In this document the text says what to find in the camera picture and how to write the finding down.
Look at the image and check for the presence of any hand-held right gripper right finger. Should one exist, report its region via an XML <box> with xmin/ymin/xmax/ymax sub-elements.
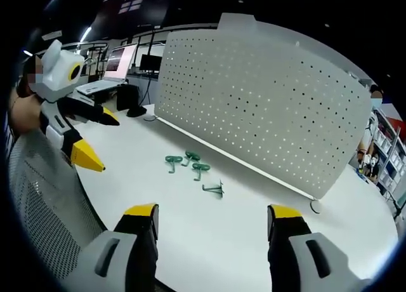
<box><xmin>267</xmin><ymin>204</ymin><xmax>375</xmax><ymax>292</ymax></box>

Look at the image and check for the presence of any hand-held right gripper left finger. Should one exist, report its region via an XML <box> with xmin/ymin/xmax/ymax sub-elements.
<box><xmin>77</xmin><ymin>202</ymin><xmax>159</xmax><ymax>292</ymax></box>

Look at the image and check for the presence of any green hook assembly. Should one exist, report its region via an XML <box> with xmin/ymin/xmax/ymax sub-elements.
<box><xmin>191</xmin><ymin>163</ymin><xmax>211</xmax><ymax>182</ymax></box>
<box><xmin>202</xmin><ymin>178</ymin><xmax>226</xmax><ymax>199</ymax></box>
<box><xmin>164</xmin><ymin>154</ymin><xmax>183</xmax><ymax>175</ymax></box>
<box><xmin>181</xmin><ymin>150</ymin><xmax>200</xmax><ymax>167</ymax></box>

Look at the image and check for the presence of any white perforated mounting plate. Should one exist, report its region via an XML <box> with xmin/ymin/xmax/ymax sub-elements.
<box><xmin>144</xmin><ymin>12</ymin><xmax>372</xmax><ymax>215</ymax></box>

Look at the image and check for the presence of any black computer case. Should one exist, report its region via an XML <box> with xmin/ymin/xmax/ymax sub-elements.
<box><xmin>116</xmin><ymin>84</ymin><xmax>140</xmax><ymax>112</ymax></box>

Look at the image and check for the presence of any black object on desk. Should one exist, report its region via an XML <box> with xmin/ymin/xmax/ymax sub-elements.
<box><xmin>126</xmin><ymin>105</ymin><xmax>147</xmax><ymax>118</ymax></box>

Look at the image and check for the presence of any large bright screen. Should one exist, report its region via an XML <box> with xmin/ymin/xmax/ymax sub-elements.
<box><xmin>103</xmin><ymin>45</ymin><xmax>136</xmax><ymax>81</ymax></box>

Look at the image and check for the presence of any grey mesh chair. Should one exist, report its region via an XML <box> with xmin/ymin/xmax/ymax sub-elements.
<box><xmin>8</xmin><ymin>129</ymin><xmax>106</xmax><ymax>288</ymax></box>

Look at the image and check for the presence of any black monitor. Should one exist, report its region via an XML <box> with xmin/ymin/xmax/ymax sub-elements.
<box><xmin>140</xmin><ymin>54</ymin><xmax>161</xmax><ymax>73</ymax></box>

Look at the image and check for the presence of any storage shelf with bins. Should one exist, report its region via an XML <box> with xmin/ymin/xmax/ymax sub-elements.
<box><xmin>370</xmin><ymin>107</ymin><xmax>406</xmax><ymax>212</ymax></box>

